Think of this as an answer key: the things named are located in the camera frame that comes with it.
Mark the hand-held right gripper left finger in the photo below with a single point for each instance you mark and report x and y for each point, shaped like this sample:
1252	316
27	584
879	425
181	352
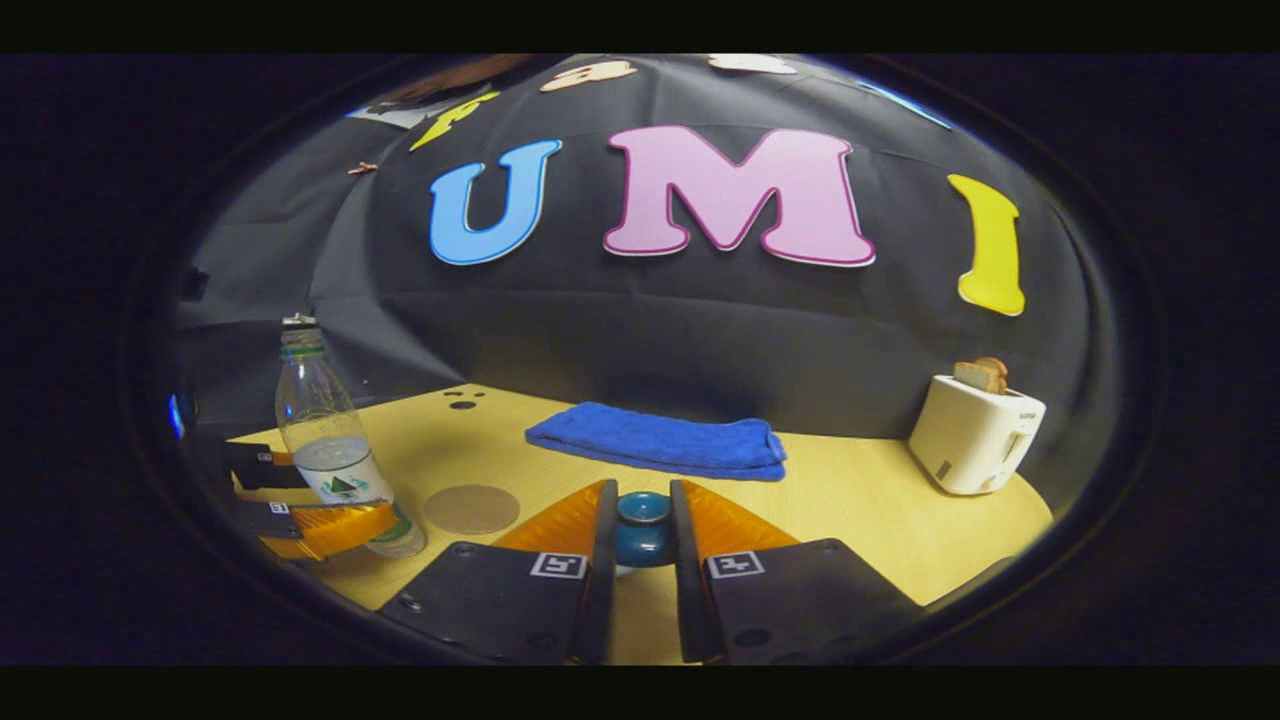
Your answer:
598	590

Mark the dark brown fixture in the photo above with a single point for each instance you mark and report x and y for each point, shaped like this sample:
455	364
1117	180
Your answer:
450	78

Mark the toast slice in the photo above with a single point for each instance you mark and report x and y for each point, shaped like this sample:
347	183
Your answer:
982	376

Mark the black backdrop cloth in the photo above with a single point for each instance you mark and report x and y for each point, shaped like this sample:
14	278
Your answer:
650	330

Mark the blue folded towel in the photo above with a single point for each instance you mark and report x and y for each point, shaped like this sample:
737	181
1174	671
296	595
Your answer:
660	440

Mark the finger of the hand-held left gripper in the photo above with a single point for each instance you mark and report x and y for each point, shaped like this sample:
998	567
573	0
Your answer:
340	528
262	472

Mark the blue teacup lid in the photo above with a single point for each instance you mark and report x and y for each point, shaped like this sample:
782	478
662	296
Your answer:
643	530

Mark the white toaster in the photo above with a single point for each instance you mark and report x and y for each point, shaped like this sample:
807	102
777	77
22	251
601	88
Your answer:
970	440

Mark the small wooden clothes peg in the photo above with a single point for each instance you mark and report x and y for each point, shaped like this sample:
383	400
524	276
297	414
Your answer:
362	168

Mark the round brown coaster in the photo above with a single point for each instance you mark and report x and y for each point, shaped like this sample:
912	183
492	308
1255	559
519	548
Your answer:
470	510

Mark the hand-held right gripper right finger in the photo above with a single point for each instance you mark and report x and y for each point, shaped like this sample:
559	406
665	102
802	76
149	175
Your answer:
688	590

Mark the clear plastic water bottle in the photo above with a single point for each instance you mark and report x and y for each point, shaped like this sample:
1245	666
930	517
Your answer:
320	420

